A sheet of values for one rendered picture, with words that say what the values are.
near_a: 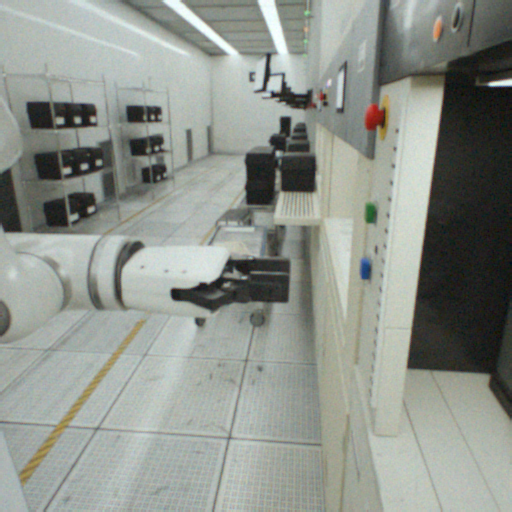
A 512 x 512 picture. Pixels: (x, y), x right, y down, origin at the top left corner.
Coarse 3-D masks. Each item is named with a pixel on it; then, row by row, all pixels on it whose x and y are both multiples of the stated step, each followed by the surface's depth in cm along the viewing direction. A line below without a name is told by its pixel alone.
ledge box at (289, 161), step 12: (288, 156) 298; (300, 156) 297; (312, 156) 296; (288, 168) 298; (300, 168) 297; (312, 168) 297; (288, 180) 302; (300, 180) 301; (312, 180) 300; (312, 192) 303
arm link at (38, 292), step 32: (0, 96) 43; (0, 128) 41; (0, 160) 40; (0, 224) 37; (0, 256) 36; (32, 256) 41; (0, 288) 36; (32, 288) 38; (0, 320) 37; (32, 320) 38
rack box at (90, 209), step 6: (78, 192) 494; (84, 192) 494; (90, 192) 496; (72, 198) 477; (78, 198) 476; (84, 198) 478; (90, 198) 491; (84, 204) 478; (90, 204) 491; (84, 210) 480; (90, 210) 491; (84, 216) 482
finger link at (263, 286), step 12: (252, 276) 42; (264, 276) 42; (276, 276) 42; (288, 276) 42; (228, 288) 41; (240, 288) 41; (252, 288) 42; (264, 288) 42; (276, 288) 42; (288, 288) 42; (252, 300) 43; (264, 300) 43; (276, 300) 43; (288, 300) 43
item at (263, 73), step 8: (264, 56) 327; (264, 64) 324; (256, 72) 356; (264, 72) 323; (256, 80) 353; (264, 80) 324; (256, 88) 350; (264, 88) 326; (312, 88) 342; (272, 96) 345; (280, 96) 342; (288, 96) 339; (296, 96) 339; (304, 96) 343; (312, 96) 344
